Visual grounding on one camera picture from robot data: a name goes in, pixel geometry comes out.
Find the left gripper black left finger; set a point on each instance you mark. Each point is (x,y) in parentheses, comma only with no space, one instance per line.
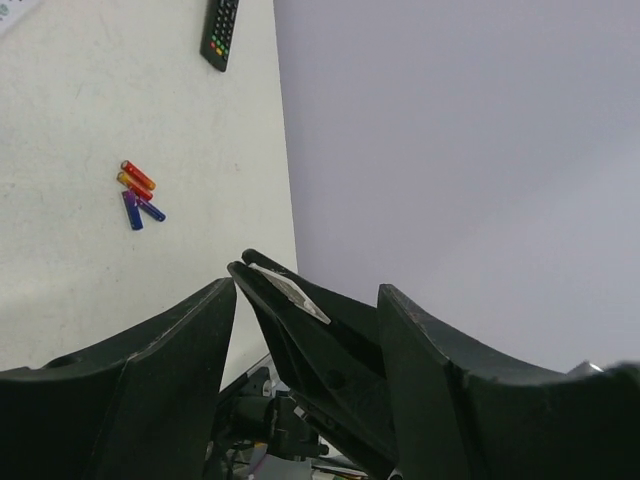
(138,405)

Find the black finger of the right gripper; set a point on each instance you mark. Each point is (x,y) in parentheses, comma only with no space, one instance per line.
(353,322)
(344,400)

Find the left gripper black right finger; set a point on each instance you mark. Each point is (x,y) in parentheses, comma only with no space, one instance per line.
(463,410)

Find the white battery cover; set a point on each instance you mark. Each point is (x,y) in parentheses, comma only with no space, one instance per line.
(293,292)

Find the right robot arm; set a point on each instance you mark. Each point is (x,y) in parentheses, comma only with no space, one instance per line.
(278,422)

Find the black TV remote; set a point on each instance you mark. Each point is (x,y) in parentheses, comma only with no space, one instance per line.
(219,23)

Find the white AC remote with display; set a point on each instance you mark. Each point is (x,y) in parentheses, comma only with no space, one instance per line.
(13,11)

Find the blue battery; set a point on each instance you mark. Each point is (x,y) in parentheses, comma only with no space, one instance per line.
(130,201)
(151,210)

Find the red orange battery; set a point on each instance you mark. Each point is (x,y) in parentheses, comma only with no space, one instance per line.
(134,185)
(138,175)

